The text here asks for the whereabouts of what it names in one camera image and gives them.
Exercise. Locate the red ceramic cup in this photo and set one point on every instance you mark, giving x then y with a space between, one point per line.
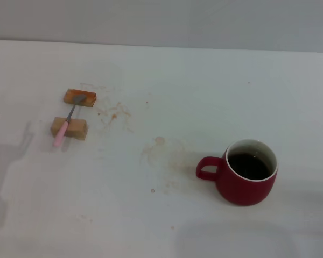
245 190

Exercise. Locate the plain wooden block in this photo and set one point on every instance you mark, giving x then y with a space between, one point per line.
76 129

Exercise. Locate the orange-stained wooden block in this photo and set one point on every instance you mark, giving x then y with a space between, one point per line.
90 99

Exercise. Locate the dark coffee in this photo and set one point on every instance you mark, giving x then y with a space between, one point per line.
247 166

